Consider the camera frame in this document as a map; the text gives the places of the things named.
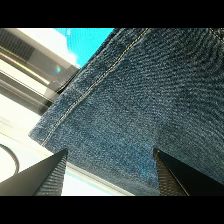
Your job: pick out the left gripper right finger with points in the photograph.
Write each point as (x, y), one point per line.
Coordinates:
(186, 181)

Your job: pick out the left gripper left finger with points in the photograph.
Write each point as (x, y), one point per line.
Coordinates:
(40, 180)

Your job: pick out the blue jeans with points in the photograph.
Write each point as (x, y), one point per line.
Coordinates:
(143, 100)

